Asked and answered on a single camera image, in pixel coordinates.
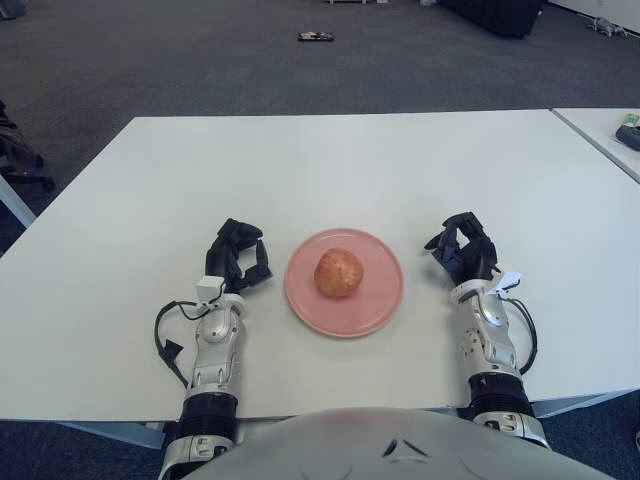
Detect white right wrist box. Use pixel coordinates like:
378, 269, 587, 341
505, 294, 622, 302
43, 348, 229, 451
492, 272, 524, 300

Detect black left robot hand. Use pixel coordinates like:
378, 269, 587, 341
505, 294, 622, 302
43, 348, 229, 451
204, 217, 275, 296

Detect dark grey handheld controller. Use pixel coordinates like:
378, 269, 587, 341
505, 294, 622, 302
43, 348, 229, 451
614, 125, 640, 149

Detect grey robot torso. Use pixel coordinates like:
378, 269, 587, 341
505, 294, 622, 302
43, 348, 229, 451
179, 405, 601, 480

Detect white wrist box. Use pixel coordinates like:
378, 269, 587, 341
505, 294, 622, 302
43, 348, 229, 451
195, 275, 225, 305
492, 272, 524, 300

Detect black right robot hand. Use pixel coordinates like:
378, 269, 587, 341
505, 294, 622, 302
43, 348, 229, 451
423, 212, 501, 290

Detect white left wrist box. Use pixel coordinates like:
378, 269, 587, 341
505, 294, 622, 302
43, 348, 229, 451
195, 275, 225, 305

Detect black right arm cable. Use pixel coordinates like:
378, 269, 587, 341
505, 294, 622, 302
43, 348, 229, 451
509, 298, 539, 374

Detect grey robot dog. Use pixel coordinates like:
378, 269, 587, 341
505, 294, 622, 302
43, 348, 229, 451
589, 17, 629, 36

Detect black furniture block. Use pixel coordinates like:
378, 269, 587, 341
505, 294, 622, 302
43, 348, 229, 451
437, 0, 546, 40

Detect white side table edge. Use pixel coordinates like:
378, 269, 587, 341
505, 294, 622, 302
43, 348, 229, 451
0, 174, 37, 231

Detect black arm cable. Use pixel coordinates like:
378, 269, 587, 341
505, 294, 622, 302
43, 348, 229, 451
153, 299, 209, 392
509, 298, 539, 374

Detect pink round plate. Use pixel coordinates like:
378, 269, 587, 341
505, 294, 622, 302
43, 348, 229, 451
284, 227, 406, 339

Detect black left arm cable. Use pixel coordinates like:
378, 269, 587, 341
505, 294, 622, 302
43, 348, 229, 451
153, 299, 209, 392

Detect red yellow apple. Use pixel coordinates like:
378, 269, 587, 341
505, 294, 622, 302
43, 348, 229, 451
313, 248, 364, 298

